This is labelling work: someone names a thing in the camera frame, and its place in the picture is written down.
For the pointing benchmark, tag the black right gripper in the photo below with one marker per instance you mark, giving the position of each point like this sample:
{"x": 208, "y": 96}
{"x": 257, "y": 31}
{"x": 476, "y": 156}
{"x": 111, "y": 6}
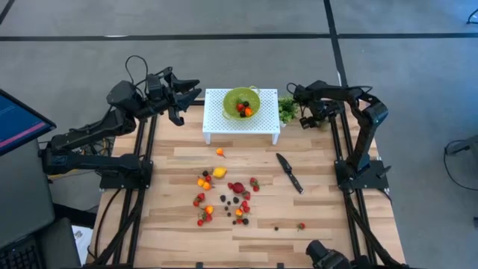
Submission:
{"x": 321, "y": 110}

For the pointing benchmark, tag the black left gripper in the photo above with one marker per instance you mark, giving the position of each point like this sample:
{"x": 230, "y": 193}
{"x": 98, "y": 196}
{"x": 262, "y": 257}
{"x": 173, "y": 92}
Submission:
{"x": 168, "y": 97}

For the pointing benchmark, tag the brown plastic kiwi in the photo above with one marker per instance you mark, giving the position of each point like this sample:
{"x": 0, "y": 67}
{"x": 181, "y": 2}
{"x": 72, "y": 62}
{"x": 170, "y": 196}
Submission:
{"x": 324, "y": 126}

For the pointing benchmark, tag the green colander bowl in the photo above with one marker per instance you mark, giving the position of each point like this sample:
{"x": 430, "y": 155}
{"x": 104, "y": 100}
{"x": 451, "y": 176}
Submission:
{"x": 228, "y": 101}

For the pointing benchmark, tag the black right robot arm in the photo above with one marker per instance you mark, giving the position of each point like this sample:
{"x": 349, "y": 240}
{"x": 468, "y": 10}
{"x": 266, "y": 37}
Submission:
{"x": 367, "y": 127}

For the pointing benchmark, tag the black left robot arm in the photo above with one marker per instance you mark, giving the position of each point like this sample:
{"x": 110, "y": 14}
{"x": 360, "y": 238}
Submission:
{"x": 89, "y": 130}

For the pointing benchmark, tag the small orange fruit with stem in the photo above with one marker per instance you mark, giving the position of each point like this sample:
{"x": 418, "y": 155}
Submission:
{"x": 220, "y": 151}

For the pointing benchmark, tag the small green potted plant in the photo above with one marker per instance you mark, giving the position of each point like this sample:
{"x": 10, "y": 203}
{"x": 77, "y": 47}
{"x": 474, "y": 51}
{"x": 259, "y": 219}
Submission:
{"x": 287, "y": 110}

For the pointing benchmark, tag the white perforated shelf riser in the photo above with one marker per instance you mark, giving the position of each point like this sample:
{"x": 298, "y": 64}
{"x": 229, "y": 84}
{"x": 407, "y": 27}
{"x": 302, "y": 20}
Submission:
{"x": 261, "y": 123}

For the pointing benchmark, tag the black kitchen knife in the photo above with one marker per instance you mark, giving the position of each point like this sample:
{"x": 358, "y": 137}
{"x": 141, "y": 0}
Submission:
{"x": 289, "y": 172}

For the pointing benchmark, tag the yellow plastic lemon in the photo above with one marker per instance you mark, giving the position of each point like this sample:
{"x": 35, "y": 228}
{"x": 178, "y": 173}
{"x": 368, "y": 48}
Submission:
{"x": 219, "y": 172}

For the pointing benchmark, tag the dark red plastic apple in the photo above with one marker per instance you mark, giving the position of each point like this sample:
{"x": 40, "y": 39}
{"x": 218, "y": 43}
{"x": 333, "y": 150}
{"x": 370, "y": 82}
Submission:
{"x": 238, "y": 187}

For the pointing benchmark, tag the dark plastic plum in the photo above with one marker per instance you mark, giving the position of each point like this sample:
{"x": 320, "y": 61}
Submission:
{"x": 245, "y": 221}

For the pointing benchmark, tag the black rounded object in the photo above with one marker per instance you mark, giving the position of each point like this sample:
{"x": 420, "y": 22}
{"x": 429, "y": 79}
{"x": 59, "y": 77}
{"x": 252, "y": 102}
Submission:
{"x": 325, "y": 258}

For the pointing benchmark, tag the computer monitor blue screen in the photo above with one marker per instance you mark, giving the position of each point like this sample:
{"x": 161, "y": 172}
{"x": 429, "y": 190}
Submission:
{"x": 18, "y": 123}

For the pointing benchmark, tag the white paper sheet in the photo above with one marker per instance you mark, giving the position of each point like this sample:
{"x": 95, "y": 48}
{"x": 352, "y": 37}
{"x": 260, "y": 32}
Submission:
{"x": 81, "y": 239}

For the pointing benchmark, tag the black keyboard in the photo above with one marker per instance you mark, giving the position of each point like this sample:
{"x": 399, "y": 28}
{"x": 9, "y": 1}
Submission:
{"x": 18, "y": 258}

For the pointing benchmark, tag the black aluminium table frame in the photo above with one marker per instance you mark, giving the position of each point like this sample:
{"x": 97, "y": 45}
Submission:
{"x": 134, "y": 231}

